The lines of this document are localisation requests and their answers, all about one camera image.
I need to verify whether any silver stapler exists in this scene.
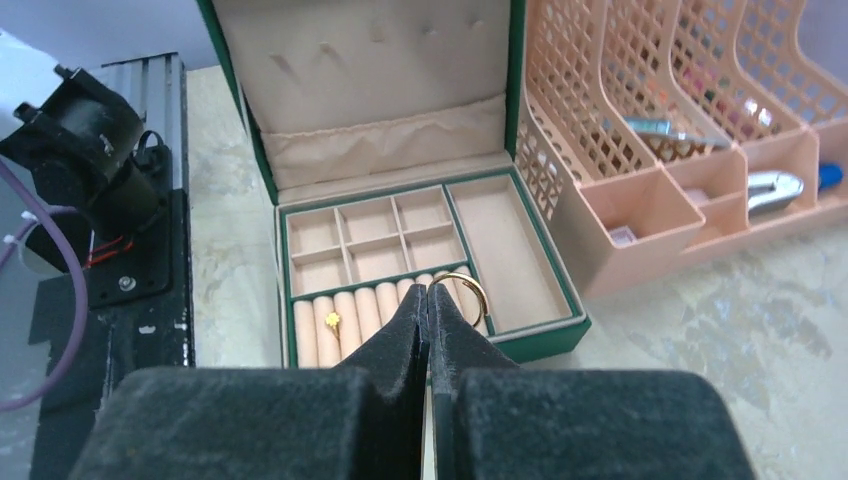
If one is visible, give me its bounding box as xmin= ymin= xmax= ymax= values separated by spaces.
xmin=747 ymin=170 xmax=805 ymax=216

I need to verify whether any blue cap item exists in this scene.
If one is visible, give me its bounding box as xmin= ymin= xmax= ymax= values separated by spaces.
xmin=817 ymin=162 xmax=844 ymax=192

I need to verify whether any small pink box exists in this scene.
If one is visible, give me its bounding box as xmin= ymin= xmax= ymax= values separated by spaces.
xmin=608 ymin=225 xmax=639 ymax=247

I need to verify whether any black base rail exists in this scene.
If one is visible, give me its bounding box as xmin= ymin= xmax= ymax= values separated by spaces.
xmin=28 ymin=190 xmax=195 ymax=479

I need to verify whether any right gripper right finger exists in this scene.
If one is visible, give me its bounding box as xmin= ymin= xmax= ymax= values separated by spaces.
xmin=427 ymin=284 xmax=754 ymax=479

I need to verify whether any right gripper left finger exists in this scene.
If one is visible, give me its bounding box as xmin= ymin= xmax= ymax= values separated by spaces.
xmin=71 ymin=285 xmax=428 ymax=479

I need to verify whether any gold flower earring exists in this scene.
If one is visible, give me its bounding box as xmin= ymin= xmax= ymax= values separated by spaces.
xmin=324 ymin=311 xmax=341 ymax=335

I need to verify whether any peach mesh file organizer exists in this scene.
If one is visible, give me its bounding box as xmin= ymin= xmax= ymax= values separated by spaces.
xmin=516 ymin=1 xmax=847 ymax=297

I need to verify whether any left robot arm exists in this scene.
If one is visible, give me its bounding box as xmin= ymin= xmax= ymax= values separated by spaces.
xmin=1 ymin=65 xmax=167 ymax=240

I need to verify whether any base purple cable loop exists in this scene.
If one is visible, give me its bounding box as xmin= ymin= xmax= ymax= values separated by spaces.
xmin=0 ymin=158 xmax=89 ymax=413

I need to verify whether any green jewelry box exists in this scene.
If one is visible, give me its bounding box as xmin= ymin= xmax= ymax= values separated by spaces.
xmin=199 ymin=1 xmax=591 ymax=368

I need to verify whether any gold ring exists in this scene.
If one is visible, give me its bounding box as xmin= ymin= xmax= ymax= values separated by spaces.
xmin=427 ymin=271 xmax=492 ymax=329

